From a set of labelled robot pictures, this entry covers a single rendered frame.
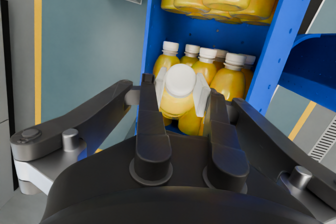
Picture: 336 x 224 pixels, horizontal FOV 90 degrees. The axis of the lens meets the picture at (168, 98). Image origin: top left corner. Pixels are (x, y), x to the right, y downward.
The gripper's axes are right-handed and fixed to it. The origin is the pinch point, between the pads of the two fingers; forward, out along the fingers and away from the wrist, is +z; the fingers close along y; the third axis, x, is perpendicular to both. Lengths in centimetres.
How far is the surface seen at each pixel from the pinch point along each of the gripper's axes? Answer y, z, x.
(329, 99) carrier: 52, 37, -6
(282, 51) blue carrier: 14.6, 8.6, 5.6
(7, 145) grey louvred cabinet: -156, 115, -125
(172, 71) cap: -1.2, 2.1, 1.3
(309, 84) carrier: 50, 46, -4
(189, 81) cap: 1.0, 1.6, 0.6
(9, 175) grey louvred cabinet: -161, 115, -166
